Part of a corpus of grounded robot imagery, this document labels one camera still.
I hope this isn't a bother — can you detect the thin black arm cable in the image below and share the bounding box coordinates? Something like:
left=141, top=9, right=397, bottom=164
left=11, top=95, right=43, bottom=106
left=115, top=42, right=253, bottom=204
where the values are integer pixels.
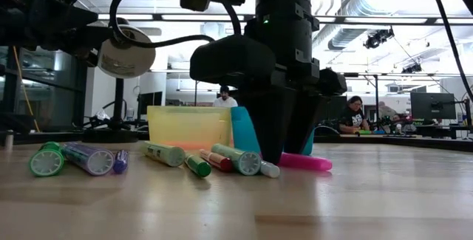
left=423, top=0, right=473, bottom=103

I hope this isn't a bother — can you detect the red Expo marker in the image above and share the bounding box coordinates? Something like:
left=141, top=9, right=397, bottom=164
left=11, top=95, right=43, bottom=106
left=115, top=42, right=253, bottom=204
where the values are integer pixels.
left=198, top=148, right=234, bottom=173

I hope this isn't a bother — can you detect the pink highlighter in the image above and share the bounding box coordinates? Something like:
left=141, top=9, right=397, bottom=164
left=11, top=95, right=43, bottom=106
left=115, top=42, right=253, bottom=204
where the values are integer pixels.
left=277, top=152, right=333, bottom=172

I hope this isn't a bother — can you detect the light purple fat marker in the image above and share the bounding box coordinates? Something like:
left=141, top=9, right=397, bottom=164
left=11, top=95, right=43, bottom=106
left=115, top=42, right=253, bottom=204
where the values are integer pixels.
left=60, top=142, right=116, bottom=176

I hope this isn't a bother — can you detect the yellow plastic bin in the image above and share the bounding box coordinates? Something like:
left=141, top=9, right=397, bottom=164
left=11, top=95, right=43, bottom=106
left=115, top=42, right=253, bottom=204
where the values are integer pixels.
left=146, top=106, right=234, bottom=152

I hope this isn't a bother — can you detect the black ceiling spotlight cluster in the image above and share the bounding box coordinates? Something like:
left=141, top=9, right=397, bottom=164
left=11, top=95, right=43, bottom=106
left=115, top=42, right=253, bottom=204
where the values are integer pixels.
left=363, top=27, right=395, bottom=50

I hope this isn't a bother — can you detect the black desk lamp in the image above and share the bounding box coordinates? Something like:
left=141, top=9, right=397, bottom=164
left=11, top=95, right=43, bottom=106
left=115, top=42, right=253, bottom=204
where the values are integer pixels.
left=81, top=17, right=157, bottom=144

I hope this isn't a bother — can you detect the black background rig frame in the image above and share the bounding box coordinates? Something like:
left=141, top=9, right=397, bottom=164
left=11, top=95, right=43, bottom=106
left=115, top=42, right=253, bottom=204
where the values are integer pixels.
left=341, top=71, right=381, bottom=123

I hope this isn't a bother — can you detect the dark purple pen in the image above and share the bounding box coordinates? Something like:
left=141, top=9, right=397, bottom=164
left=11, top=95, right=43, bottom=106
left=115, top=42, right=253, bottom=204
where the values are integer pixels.
left=112, top=148, right=130, bottom=175

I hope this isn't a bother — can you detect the silver ventilation duct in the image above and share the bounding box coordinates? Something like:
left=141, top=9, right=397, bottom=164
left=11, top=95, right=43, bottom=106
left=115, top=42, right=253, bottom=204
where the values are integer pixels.
left=312, top=0, right=392, bottom=52

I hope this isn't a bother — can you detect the colourful blocks row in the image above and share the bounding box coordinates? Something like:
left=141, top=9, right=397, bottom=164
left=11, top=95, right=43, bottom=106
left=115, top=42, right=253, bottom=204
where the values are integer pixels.
left=356, top=128, right=386, bottom=136

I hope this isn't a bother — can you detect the teal fat marker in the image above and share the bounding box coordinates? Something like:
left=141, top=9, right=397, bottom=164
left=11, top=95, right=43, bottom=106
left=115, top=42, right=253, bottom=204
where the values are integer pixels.
left=211, top=143, right=263, bottom=176

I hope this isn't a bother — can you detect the green Expo marker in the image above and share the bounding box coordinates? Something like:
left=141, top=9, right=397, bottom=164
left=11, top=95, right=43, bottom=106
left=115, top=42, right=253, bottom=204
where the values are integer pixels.
left=183, top=151, right=213, bottom=179

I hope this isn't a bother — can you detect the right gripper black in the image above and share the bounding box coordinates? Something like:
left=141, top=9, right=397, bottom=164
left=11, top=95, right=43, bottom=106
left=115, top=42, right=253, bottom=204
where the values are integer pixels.
left=189, top=0, right=349, bottom=166

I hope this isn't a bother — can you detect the person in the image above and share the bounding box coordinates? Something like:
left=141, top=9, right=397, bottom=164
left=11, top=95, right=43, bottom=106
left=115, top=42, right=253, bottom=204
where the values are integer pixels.
left=212, top=85, right=239, bottom=109
left=378, top=100, right=399, bottom=120
left=338, top=95, right=371, bottom=135

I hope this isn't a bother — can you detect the yellow cord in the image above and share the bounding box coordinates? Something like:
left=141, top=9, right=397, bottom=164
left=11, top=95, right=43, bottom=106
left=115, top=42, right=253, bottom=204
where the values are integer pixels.
left=13, top=45, right=41, bottom=133

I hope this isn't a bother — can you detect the green fat marker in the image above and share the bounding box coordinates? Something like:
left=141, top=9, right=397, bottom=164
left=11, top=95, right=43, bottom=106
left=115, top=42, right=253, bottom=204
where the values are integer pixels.
left=29, top=141, right=66, bottom=178

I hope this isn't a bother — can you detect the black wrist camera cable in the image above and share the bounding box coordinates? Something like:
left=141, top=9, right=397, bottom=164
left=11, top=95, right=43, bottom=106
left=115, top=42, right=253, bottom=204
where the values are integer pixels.
left=108, top=0, right=243, bottom=49

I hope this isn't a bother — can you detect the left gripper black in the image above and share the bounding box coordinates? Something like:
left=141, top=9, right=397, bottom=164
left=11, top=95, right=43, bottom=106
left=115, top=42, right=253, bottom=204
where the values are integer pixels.
left=0, top=0, right=115, bottom=67

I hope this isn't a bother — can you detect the small black computer monitor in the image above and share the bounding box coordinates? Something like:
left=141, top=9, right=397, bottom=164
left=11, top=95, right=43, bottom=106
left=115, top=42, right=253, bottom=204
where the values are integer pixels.
left=137, top=91, right=164, bottom=116

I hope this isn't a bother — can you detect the yellow-green fat marker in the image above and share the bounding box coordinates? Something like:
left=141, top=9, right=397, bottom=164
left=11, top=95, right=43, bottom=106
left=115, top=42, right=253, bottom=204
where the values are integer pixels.
left=141, top=140, right=187, bottom=168

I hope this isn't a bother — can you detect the blue plastic bin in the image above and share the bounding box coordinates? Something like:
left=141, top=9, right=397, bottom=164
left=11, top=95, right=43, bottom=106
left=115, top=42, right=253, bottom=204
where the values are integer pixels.
left=230, top=106, right=316, bottom=157

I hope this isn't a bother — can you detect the clear plastic bag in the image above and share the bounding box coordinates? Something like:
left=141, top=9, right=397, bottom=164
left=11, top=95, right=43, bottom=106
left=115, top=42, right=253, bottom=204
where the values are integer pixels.
left=94, top=108, right=112, bottom=122

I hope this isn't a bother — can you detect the large black computer monitor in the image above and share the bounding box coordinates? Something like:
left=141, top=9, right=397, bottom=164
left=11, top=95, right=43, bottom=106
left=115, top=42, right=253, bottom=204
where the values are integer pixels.
left=409, top=92, right=458, bottom=121

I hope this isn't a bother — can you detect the small grey cylinder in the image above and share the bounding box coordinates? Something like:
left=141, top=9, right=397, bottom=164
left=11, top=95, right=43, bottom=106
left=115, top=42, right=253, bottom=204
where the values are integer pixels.
left=4, top=128, right=16, bottom=151

